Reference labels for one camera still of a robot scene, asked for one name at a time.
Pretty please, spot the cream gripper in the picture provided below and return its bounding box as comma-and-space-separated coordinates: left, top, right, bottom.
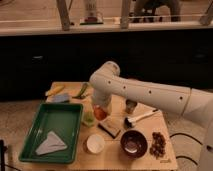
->
91, 91, 112, 115

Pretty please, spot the green plastic tray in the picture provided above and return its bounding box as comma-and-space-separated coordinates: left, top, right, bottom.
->
19, 103, 83, 164

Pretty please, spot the white handled brush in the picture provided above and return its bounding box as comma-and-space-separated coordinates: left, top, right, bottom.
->
124, 109, 158, 128

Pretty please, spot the blue grey sponge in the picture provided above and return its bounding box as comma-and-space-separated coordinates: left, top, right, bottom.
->
52, 93, 69, 103

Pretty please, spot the white paper cup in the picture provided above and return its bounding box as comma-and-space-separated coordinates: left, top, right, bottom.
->
86, 134, 105, 154

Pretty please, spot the green cup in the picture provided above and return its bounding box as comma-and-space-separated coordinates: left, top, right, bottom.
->
82, 112, 95, 127

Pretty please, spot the green pepper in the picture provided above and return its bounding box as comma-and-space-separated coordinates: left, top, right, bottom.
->
72, 82, 88, 99

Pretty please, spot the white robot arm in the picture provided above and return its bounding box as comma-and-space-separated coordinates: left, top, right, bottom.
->
89, 61, 213, 171

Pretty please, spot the red orange apple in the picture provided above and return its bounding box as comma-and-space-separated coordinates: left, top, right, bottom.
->
94, 108, 107, 121

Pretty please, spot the black cable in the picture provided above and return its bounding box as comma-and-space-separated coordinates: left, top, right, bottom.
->
169, 132, 208, 168

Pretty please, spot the grey folded cloth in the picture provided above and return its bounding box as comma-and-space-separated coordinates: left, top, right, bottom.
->
36, 131, 67, 155

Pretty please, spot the bunch of dark grapes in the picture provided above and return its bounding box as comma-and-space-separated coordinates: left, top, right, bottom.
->
149, 132, 166, 159

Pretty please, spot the wooden table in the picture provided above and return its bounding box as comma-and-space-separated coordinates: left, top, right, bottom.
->
45, 81, 179, 171

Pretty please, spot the metal cup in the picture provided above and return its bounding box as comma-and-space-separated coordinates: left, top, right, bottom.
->
125, 99, 137, 114

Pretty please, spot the dark purple bowl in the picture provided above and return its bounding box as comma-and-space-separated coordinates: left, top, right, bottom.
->
120, 130, 148, 159

